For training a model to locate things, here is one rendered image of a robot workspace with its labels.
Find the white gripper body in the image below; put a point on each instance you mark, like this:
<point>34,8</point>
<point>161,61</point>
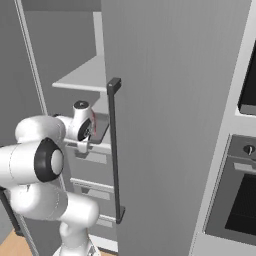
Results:
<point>82,147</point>

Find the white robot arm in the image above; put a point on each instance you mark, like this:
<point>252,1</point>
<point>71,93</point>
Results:
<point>30,163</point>

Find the grey meat container with steak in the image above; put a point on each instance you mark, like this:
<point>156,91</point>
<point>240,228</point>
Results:
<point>101,128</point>

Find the grey fridge shelf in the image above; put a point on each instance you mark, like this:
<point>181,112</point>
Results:
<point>87,75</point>

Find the grey fridge door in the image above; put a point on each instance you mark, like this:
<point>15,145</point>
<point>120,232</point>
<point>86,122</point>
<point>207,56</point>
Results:
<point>173,116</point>
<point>16,66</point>

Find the grey fridge body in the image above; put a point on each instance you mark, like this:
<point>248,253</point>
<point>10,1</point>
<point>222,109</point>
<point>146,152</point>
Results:
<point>63,40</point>

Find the light grey appliance cabinet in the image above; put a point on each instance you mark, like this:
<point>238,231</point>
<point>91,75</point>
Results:
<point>213,100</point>

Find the grey built-in oven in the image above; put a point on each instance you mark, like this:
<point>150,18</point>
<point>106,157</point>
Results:
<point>230,196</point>

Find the black oven knob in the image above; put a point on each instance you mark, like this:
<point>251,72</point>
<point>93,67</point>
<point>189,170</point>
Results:
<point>248,149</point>

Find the black microwave oven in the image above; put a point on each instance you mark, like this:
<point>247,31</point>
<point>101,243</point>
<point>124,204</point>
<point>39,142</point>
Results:
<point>249,83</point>

